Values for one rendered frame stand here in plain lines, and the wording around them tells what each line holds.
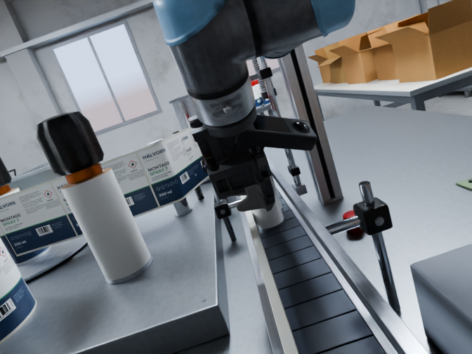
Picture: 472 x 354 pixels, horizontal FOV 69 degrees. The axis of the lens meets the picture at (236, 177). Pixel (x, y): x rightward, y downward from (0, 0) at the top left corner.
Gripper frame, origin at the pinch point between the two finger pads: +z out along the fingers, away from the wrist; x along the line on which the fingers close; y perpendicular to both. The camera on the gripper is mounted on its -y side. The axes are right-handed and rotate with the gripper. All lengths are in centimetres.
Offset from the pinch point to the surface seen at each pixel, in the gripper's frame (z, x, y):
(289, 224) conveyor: 5.4, 1.5, -2.0
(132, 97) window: 189, -415, 110
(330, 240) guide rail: -13.8, 18.3, -3.2
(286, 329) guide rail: -11.9, 24.5, 3.8
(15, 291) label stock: 0.2, -0.1, 45.5
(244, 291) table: 6.1, 10.4, 8.6
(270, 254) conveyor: 1.4, 8.4, 2.8
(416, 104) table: 88, -105, -102
